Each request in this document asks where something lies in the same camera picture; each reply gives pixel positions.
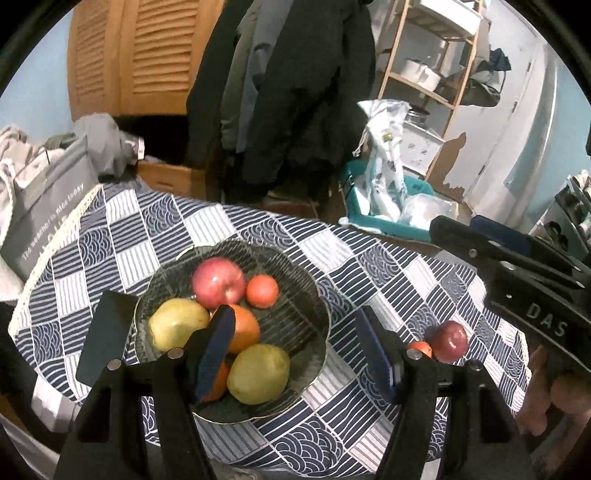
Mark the dark clothes on shelf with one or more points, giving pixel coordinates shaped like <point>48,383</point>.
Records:
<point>489,78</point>

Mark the teal plastic basket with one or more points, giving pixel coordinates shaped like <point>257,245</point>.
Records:
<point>364,207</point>

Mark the dark red apple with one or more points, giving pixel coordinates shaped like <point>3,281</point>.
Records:
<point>450,341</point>

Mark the small orange-red tomato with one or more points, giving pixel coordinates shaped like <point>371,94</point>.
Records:
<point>422,348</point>

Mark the pink-red apple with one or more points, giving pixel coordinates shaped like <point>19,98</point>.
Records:
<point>217,286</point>

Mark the grey fabric storage box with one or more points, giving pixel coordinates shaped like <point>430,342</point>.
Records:
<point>41,198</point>

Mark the blue white checkered tablecloth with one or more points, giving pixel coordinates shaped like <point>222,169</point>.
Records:
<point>369,258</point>

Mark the white door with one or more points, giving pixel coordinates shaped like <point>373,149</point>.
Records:
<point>521,152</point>

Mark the grey hanging jacket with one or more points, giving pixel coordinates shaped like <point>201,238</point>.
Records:
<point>244,83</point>

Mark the yellow-green pear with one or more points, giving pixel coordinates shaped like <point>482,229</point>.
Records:
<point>175,323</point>
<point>258,374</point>

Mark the large orange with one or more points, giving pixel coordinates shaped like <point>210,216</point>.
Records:
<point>244,330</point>

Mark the person's right hand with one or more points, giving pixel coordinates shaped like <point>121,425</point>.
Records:
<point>535,397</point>

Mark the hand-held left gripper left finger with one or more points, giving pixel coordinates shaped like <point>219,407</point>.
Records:
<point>217,350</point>

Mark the dark glass bowl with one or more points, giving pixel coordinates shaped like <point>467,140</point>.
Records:
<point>295,318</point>

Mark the white drawer cabinet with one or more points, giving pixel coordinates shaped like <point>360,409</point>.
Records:
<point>418,143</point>

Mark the white printed plastic bag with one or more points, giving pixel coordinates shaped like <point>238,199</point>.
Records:
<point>383,152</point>

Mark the wooden shelf rack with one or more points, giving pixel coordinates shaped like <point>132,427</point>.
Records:
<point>429,94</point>

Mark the cardboard box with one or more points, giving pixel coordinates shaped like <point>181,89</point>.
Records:
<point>175,177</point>

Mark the white pot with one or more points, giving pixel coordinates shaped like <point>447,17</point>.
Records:
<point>420,74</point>

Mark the clear plastic bag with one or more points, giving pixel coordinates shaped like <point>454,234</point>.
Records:
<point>420,210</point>

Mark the wooden louvered cabinet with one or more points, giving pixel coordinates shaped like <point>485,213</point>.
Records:
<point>129,50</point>

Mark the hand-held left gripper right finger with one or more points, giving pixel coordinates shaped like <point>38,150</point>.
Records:
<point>376,355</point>

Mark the grey crumpled garment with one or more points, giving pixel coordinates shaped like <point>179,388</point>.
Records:
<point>101,138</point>

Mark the white box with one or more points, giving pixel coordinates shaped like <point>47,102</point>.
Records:
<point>450,11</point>

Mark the black hanging coat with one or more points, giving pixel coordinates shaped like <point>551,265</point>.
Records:
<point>314,92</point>

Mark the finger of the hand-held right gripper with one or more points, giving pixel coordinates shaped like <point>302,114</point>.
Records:
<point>501,233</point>
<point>461,240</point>

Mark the white crumpled clothes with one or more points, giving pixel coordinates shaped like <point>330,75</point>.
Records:
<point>14,152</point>

